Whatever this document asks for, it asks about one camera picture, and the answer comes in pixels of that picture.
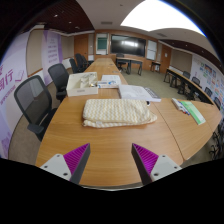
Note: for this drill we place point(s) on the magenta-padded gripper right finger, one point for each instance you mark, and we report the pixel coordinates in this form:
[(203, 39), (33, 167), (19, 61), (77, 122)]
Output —
[(146, 160)]

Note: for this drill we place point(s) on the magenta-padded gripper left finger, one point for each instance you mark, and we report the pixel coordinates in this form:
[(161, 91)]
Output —
[(75, 160)]

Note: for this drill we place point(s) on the cream zigzag patterned towel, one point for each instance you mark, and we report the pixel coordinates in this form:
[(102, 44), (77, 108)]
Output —
[(116, 111)]

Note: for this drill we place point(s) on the pack of marker pens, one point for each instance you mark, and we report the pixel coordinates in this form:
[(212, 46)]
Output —
[(178, 105)]

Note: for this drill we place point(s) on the green booklet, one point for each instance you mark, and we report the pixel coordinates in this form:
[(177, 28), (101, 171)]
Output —
[(193, 111)]

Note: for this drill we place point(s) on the large white flat book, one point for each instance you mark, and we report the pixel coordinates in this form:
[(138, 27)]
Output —
[(133, 92)]

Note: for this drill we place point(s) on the white open cardboard box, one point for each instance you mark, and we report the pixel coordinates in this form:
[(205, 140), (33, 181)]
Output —
[(75, 90)]

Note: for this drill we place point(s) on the large black mesh office chair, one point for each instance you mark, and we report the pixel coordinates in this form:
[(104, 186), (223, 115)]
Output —
[(30, 96)]

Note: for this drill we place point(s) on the small white blue box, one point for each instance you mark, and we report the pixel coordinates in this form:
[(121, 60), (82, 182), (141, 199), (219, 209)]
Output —
[(105, 85)]

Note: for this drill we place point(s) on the white printed paper sheet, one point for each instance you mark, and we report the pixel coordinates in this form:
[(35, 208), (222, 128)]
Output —
[(111, 78)]

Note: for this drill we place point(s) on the long narrow wooden table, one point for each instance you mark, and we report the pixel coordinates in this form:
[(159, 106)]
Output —
[(183, 78)]

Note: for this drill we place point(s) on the group of black chairs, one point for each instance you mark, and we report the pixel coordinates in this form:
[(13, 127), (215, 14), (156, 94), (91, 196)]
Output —
[(208, 91)]

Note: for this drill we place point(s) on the small dark side table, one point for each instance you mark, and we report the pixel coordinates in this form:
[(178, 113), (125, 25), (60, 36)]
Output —
[(155, 63)]

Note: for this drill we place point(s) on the row of black office chairs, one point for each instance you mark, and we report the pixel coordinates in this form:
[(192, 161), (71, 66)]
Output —
[(80, 61)]

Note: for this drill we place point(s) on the dark wooden desk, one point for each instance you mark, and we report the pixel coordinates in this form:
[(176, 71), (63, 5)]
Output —
[(130, 61)]

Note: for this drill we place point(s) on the brown wooden door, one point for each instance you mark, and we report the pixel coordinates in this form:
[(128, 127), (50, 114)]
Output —
[(166, 58), (81, 46)]

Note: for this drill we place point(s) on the purple hanging banner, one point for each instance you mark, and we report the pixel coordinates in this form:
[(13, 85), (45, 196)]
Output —
[(51, 50)]

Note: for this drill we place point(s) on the large bright ceiling light panel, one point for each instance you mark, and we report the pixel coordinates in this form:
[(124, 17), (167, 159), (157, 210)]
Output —
[(156, 16)]

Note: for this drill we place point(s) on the large purple white wall banner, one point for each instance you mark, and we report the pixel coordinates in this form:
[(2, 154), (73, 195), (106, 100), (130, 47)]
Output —
[(13, 80)]

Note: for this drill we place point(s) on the colourful wall poster display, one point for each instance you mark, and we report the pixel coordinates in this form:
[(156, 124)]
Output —
[(210, 75)]

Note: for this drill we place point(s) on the white wall whiteboard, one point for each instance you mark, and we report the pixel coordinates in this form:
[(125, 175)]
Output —
[(151, 50)]

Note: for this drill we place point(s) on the large black wall screen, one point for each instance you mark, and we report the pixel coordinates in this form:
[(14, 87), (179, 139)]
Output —
[(128, 45)]

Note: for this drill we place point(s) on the green framed wall board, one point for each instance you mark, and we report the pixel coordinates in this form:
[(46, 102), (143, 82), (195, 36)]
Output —
[(102, 44)]

